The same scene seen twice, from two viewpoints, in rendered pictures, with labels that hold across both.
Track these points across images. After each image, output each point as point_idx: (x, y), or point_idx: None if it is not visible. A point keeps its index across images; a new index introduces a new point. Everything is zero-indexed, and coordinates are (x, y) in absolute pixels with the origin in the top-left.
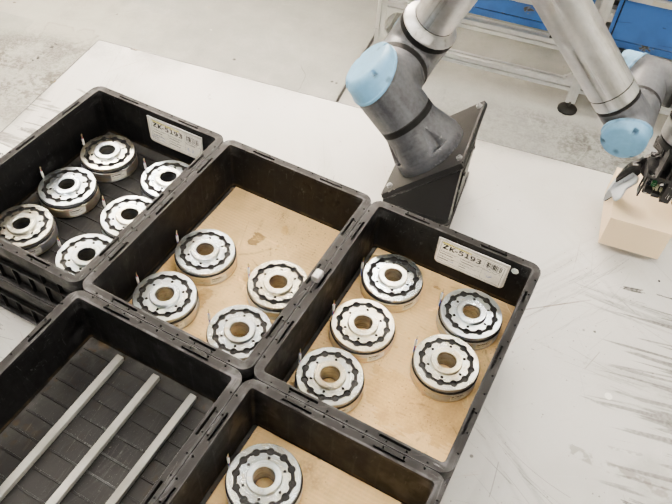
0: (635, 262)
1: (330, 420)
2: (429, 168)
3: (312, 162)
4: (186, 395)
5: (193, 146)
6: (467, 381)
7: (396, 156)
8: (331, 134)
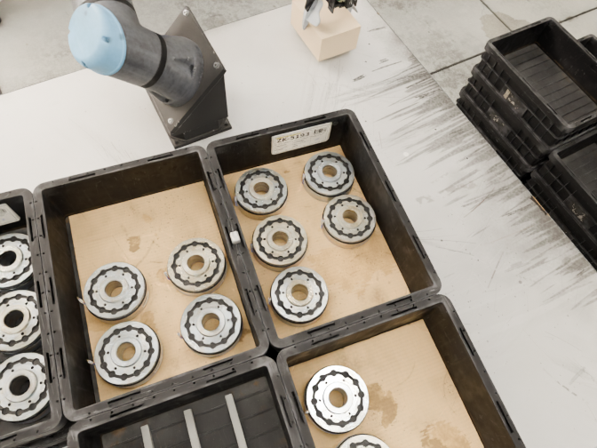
0: (345, 59)
1: (354, 326)
2: (196, 88)
3: (83, 144)
4: (221, 399)
5: (1, 215)
6: (371, 218)
7: (163, 95)
8: (72, 110)
